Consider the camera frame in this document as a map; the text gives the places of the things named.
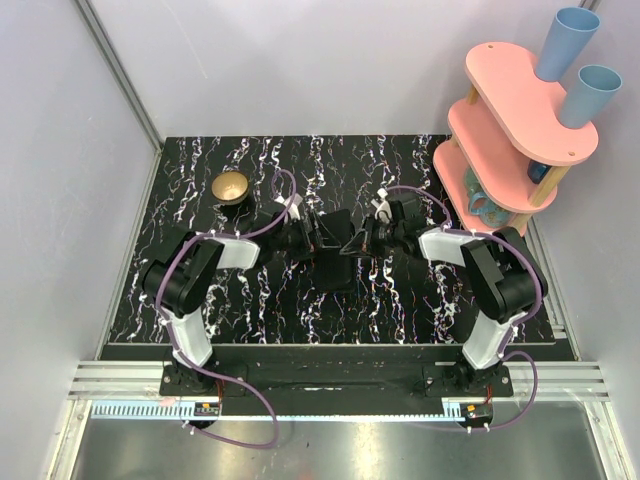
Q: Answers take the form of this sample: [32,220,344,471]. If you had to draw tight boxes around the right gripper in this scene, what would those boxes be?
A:
[341,214,404,259]

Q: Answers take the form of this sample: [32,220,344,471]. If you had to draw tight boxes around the black zip tool case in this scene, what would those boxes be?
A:
[311,209,356,293]

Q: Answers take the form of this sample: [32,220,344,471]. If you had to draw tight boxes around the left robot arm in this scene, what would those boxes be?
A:
[142,205,356,396]

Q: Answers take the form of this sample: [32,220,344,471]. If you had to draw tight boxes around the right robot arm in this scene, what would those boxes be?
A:
[340,194,548,397]

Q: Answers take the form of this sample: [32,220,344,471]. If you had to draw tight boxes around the bronze bowl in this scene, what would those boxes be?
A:
[211,171,250,205]

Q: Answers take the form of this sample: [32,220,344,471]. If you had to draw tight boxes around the teal patterned mug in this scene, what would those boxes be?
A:
[463,167,513,228]

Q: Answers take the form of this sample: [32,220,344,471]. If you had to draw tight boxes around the pink three-tier shelf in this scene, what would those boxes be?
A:
[433,41,599,232]

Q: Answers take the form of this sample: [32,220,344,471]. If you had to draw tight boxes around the dark blue cup on shelf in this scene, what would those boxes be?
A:
[527,160,550,184]

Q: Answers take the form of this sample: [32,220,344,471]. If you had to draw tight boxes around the blue cup lower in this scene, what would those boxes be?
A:
[557,65,623,129]

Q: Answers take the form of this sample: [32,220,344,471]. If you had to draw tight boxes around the blue cup upper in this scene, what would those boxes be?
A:
[535,7,601,82]

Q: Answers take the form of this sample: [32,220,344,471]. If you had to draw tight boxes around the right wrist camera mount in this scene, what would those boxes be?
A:
[371,188,393,224]

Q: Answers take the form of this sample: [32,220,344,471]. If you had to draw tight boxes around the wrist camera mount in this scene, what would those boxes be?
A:
[371,188,393,224]
[275,193,303,223]

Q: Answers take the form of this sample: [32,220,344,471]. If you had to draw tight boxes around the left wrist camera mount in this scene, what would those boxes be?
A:
[275,193,303,223]

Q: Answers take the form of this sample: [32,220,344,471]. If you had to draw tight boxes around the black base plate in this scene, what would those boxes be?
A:
[159,343,516,399]

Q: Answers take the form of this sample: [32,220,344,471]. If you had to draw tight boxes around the aluminium rail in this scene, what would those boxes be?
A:
[70,361,609,402]

